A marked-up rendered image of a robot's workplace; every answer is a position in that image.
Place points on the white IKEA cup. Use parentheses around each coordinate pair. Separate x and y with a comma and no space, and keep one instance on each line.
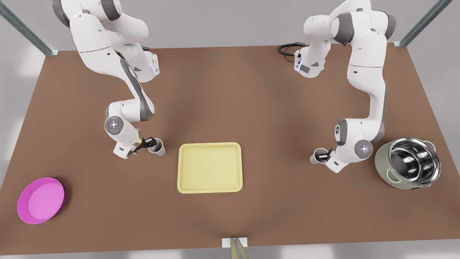
(158,147)
(316,157)

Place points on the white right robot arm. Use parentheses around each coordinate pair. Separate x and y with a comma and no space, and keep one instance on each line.
(93,39)

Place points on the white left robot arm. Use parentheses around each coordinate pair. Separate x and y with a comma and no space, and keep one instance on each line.
(366,54)

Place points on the yellow rectangular tray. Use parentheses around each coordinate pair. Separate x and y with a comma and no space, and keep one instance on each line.
(210,167)

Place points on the green pot with steel interior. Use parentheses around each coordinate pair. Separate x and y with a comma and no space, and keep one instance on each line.
(413,162)

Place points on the pink round bowl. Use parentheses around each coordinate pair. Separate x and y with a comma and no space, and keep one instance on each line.
(41,201)

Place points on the silver frame post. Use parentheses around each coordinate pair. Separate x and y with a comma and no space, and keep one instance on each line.
(235,248)
(27,30)
(422,23)

